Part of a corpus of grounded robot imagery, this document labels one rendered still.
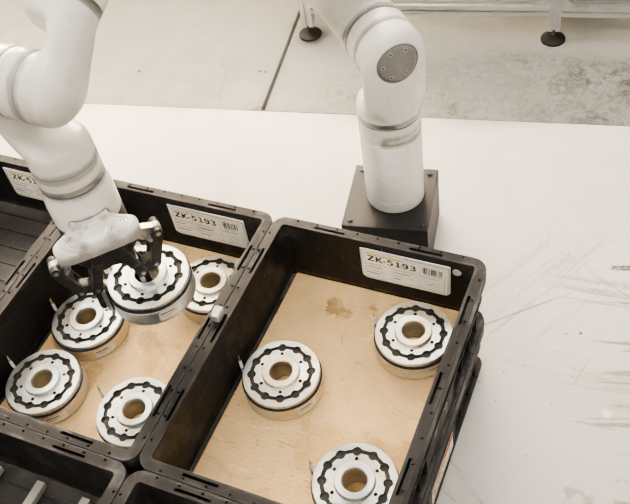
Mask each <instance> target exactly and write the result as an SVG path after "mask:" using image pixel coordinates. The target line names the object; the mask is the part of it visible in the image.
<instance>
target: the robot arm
mask: <svg viewBox="0 0 630 504"><path fill-rule="evenodd" d="M108 1H109V0H24V10H25V13H26V15H27V17H28V18H29V19H30V21H31V22H32V23H34V24H35V25H36V26H37V27H39V28H40V29H42V30H43V31H45V32H46V39H45V43H44V46H43V48H42V49H37V48H32V47H27V46H23V45H18V44H13V43H0V135H1V136H2V137H3V138H4V139H5V140H6V142H7V143H8V144H9V145H10V146H11V147H12V148H13V149H14V150H15V151H16V152H17V153H18V154H19V155H20V156H21V157H22V158H23V159H24V160H25V162H26V163H27V166H28V168H29V170H30V172H31V174H32V176H33V178H34V180H35V181H36V183H37V185H38V187H39V189H40V191H41V194H42V197H43V200H44V203H45V206H46V208H47V210H48V212H49V214H50V215H51V217H52V219H53V221H54V223H55V225H56V227H57V229H58V231H59V233H60V235H61V236H62V237H61V238H60V239H59V240H58V241H57V242H56V243H55V245H54V246H53V254H54V256H50V257H48V258H47V260H46V261H47V265H48V268H49V272H50V275H51V277H53V278H54V279H55V280H57V281H58V282H59V283H61V284H62V285H63V286H65V287H66V288H68V289H69V290H70V291H72V292H73V293H74V294H76V295H77V296H78V297H84V296H86V295H87V293H94V294H95V295H96V297H97V299H98V301H99V303H100V305H101V307H102V308H104V309H105V308H107V307H108V309H109V311H112V310H115V308H114V305H113V303H112V301H111V299H110V297H109V294H108V290H107V288H106V286H105V284H104V282H103V280H104V279H103V271H104V270H106V269H108V268H110V267H111V266H113V265H117V264H121V263H125V264H126V265H127V266H129V267H130V268H131V269H133V270H134V271H135V272H136V273H137V275H138V277H139V280H140V282H141V283H147V282H150V281H152V280H153V279H152V277H151V274H150V272H149V270H150V269H151V268H152V267H158V266H160V265H161V259H162V244H163V230H162V228H161V225H160V223H159V221H158V218H157V217H154V216H152V217H150V218H149V219H148V222H147V223H140V224H139V222H138V219H137V218H136V216H134V215H131V214H127V211H126V209H125V207H124V204H123V202H122V200H121V197H120V195H119V193H118V190H117V188H116V186H115V183H114V181H113V179H112V177H111V175H110V173H109V172H108V170H107V169H106V167H105V166H104V164H103V161H102V159H101V157H100V154H99V152H98V150H97V147H96V145H95V143H94V141H93V139H92V137H91V135H90V133H89V131H88V130H87V128H86V127H85V126H84V125H83V124H81V123H80V122H79V121H77V120H75V119H74V118H75V117H76V116H77V114H78V113H79V112H80V110H81V109H82V107H83V105H84V103H85V100H86V97H87V93H88V88H89V80H90V72H91V64H92V57H93V51H94V43H95V35H96V30H97V26H98V24H99V21H100V19H101V17H102V15H103V13H104V10H105V8H106V6H107V4H108ZM299 1H301V2H303V3H305V4H307V5H308V6H310V7H311V8H312V9H314V10H315V11H316V12H317V13H318V14H319V15H320V16H321V18H322V19H323V20H324V21H325V22H326V24H327V25H328V26H329V27H330V29H331V30H332V31H333V33H334V34H335V35H336V37H337V38H338V40H339V41H340V43H341V44H342V46H343V48H344V49H345V51H346V53H347V54H348V55H349V57H350V58H351V60H352V61H353V63H354V64H355V65H356V67H357V68H358V70H359V71H360V72H361V76H362V83H363V87H362V88H361V89H360V91H359V92H358V94H357V98H356V108H357V116H358V125H359V133H360V141H361V150H362V158H363V167H364V175H365V185H366V193H367V198H368V201H369V202H370V204H371V205H372V206H373V207H374V208H376V209H378V210H379V211H382V212H386V213H402V212H406V211H409V210H411V209H413V208H414V207H416V206H417V205H418V204H419V203H420V202H421V201H422V199H423V197H424V192H425V191H424V165H423V142H422V122H421V102H422V100H423V98H424V95H425V87H426V52H425V45H424V41H423V38H422V36H421V35H420V33H419V32H418V30H417V29H416V28H415V27H414V26H413V25H412V23H411V22H410V21H409V20H408V19H407V17H406V16H405V15H404V14H403V12H402V11H401V10H400V9H399V8H398V7H397V6H395V5H394V4H393V3H392V2H391V1H389V0H299ZM141 235H143V237H144V239H145V240H147V242H146V253H145V254H144V255H143V256H141V255H140V254H139V253H138V252H137V251H136V249H135V248H134V247H135V244H136V242H137V240H138V238H139V237H140V236H141ZM75 264H78V265H81V266H84V267H87V268H88V275H89V277H88V278H82V277H81V276H80V275H79V274H78V273H76V272H75V271H74V270H72V269H71V266H72V265H75Z"/></svg>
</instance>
